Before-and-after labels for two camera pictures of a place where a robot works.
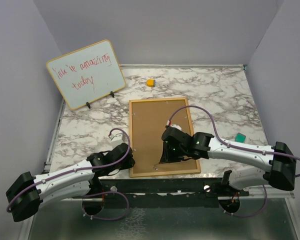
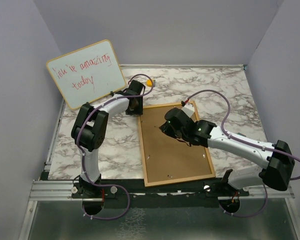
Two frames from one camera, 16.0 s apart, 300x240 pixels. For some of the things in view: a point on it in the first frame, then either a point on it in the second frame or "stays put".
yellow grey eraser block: (150, 83) stays put
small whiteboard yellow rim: (87, 74) stays put
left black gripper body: (127, 164) -> (137, 109)
